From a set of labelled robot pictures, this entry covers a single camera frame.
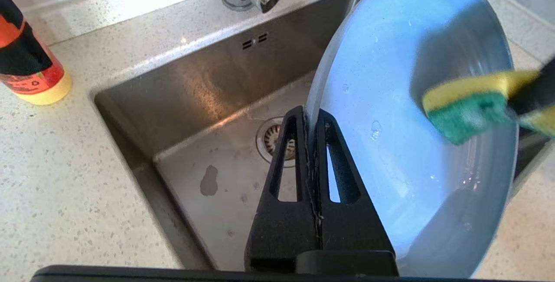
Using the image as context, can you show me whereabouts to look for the stainless steel sink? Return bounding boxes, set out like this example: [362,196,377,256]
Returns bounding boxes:
[93,0,555,270]

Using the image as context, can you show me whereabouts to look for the metal sink drain strainer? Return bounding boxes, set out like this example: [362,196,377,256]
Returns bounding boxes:
[255,116,306,169]

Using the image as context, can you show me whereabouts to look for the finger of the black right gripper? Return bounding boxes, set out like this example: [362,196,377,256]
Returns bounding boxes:
[505,56,555,118]

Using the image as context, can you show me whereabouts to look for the blue plate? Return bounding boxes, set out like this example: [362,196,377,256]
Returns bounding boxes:
[305,0,519,279]

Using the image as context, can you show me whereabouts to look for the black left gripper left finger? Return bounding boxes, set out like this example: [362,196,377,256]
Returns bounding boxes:
[244,105,322,272]

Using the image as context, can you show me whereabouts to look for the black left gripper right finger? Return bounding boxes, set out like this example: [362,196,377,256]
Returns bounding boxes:
[313,108,396,252]

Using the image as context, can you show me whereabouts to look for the orange dish soap bottle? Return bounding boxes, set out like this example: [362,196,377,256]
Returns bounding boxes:
[0,0,72,106]

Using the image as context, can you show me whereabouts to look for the yellow sponge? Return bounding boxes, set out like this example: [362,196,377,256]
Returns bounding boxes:
[422,69,555,146]

